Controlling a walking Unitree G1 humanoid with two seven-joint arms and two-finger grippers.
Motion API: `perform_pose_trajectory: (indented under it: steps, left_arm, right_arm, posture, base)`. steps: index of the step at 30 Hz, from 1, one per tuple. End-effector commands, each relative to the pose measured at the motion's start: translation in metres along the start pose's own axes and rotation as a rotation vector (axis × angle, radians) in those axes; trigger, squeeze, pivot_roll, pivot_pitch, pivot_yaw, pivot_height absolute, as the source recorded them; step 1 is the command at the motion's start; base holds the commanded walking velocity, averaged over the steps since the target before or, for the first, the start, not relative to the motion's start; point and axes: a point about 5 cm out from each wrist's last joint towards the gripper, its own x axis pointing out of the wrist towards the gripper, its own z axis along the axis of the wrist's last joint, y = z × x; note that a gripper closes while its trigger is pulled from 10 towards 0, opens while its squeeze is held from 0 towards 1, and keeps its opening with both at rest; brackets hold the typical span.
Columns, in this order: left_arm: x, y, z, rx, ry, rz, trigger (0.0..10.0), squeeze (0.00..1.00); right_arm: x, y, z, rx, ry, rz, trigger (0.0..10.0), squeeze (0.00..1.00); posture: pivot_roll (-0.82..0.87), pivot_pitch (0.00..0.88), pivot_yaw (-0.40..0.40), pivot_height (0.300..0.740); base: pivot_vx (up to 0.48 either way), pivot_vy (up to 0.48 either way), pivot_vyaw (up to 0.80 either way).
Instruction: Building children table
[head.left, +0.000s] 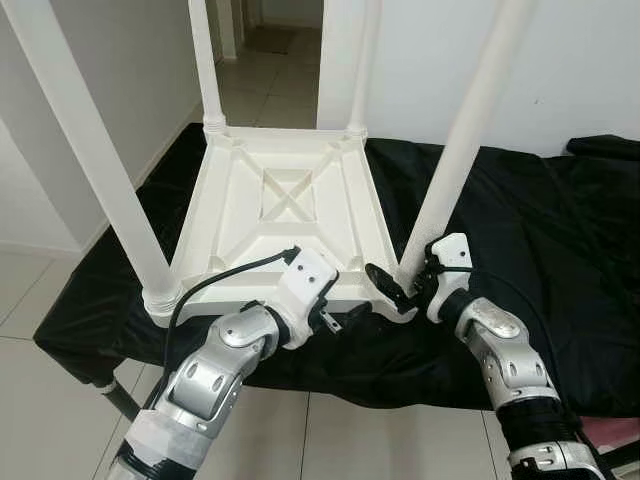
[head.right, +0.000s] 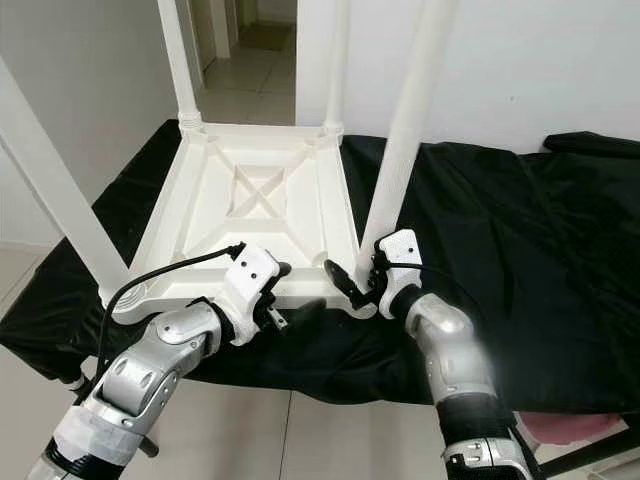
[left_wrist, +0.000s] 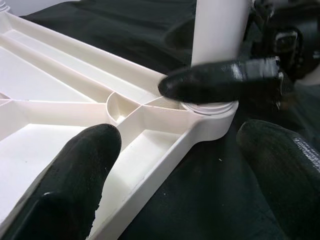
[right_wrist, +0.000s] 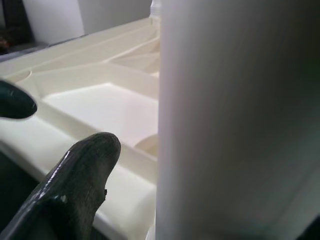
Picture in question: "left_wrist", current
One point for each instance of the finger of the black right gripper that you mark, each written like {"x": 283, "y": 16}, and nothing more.
{"x": 212, "y": 82}
{"x": 181, "y": 35}

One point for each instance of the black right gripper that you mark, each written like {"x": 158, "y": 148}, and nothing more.
{"x": 310, "y": 37}

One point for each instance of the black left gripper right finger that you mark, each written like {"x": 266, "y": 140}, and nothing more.
{"x": 287, "y": 180}

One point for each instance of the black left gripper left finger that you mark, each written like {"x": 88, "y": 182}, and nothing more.
{"x": 62, "y": 195}

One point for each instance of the white plastic table leg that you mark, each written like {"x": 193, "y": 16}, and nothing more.
{"x": 217, "y": 30}
{"x": 3, "y": 5}

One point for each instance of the white plastic children table top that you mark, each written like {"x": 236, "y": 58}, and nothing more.
{"x": 50, "y": 82}

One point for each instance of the black fabric table cover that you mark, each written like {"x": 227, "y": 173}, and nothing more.
{"x": 200, "y": 187}

